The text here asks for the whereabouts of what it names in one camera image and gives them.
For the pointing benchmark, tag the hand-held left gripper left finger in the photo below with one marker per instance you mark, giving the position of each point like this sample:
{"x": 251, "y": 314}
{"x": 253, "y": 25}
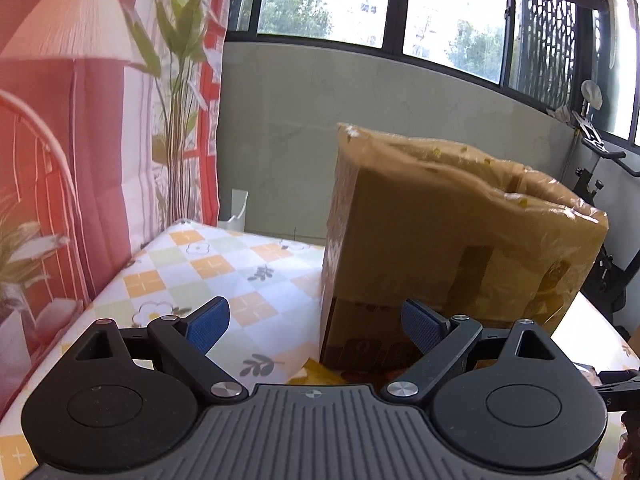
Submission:
{"x": 207, "y": 327}

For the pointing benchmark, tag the black exercise bike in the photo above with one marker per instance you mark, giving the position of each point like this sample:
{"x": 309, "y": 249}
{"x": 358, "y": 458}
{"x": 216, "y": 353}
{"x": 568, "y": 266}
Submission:
{"x": 607, "y": 280}

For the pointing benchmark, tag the white plastic container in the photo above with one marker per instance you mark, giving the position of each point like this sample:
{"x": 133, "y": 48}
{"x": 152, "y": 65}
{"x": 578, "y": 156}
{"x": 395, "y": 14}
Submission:
{"x": 237, "y": 220}

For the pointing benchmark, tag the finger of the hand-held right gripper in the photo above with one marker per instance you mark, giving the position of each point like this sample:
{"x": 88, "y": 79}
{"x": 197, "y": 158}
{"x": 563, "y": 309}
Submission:
{"x": 620, "y": 385}

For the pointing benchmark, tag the black lattice window guard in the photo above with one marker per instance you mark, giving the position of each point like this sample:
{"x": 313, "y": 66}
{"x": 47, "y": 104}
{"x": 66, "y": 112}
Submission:
{"x": 545, "y": 50}

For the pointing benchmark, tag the black framed window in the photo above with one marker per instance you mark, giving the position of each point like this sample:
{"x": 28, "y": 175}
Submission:
{"x": 401, "y": 5}

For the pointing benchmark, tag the beige cloth on sill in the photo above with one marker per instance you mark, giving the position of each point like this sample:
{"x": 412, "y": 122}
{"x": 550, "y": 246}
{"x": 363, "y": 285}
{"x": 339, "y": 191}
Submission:
{"x": 560, "y": 114}

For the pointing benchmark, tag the white round hanging object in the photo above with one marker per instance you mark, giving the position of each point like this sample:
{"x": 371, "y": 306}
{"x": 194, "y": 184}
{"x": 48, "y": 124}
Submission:
{"x": 592, "y": 92}

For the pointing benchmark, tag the checkered floral tablecloth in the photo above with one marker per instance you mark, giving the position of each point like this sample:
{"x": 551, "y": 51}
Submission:
{"x": 175, "y": 270}

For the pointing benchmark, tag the brown cardboard box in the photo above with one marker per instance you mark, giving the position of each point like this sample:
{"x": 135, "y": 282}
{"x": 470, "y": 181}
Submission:
{"x": 400, "y": 220}

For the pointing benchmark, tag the person's right hand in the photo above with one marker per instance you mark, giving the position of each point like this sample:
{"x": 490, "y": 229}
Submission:
{"x": 631, "y": 440}

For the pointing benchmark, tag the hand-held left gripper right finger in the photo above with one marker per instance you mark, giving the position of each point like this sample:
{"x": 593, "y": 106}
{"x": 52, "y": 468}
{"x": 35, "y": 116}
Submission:
{"x": 422, "y": 327}

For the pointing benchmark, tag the printed pink curtain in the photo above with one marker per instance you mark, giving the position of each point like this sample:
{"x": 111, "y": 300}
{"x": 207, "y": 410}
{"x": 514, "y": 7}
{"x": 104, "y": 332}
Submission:
{"x": 75, "y": 160}

